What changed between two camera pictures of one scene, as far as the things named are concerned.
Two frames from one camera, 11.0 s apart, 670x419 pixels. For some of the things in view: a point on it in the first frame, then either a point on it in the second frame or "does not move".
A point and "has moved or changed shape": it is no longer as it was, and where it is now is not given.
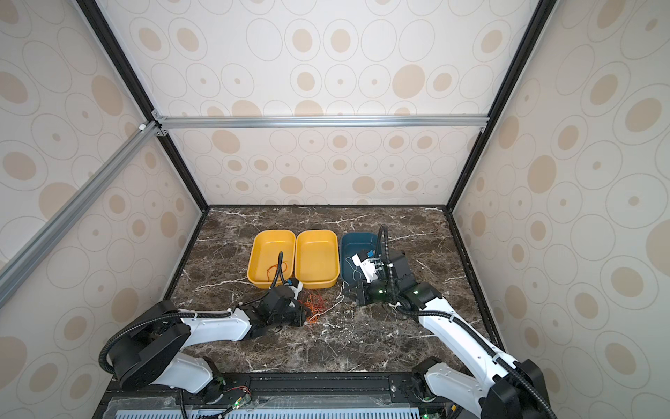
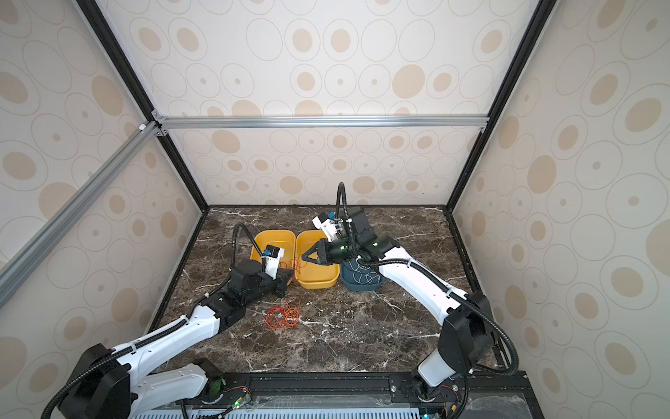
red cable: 312,306 has moved or changed shape
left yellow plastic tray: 263,257 does not move
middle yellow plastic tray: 317,264 does not move
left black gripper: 299,317 → 282,281
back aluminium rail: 324,120 does not move
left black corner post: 133,80 does not move
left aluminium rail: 30,254 does not move
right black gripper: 363,298 → 323,253
